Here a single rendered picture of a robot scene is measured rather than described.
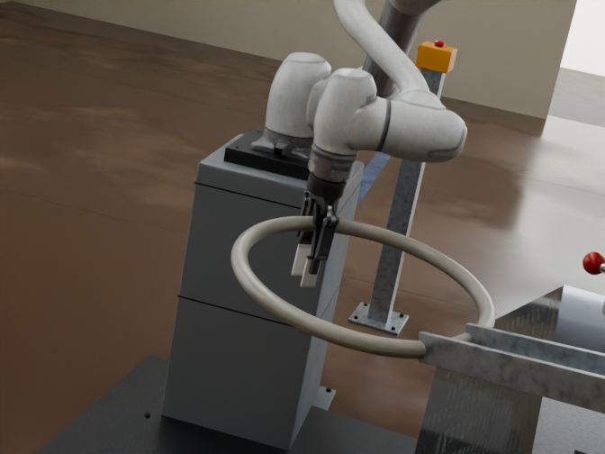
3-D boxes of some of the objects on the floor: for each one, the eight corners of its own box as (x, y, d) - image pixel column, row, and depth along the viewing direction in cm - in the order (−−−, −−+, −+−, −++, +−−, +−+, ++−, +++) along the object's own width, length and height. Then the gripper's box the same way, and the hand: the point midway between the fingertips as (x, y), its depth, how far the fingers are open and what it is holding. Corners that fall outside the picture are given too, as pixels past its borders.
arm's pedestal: (137, 422, 305) (174, 161, 279) (192, 354, 352) (229, 125, 326) (301, 468, 297) (355, 205, 271) (335, 393, 343) (383, 161, 318)
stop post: (408, 317, 414) (470, 48, 379) (397, 335, 395) (461, 53, 360) (360, 304, 418) (418, 35, 383) (347, 321, 400) (406, 40, 365)
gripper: (295, 156, 210) (271, 260, 218) (328, 191, 195) (301, 301, 204) (329, 158, 213) (303, 262, 222) (364, 194, 198) (335, 302, 207)
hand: (305, 267), depth 212 cm, fingers closed on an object, 4 cm apart
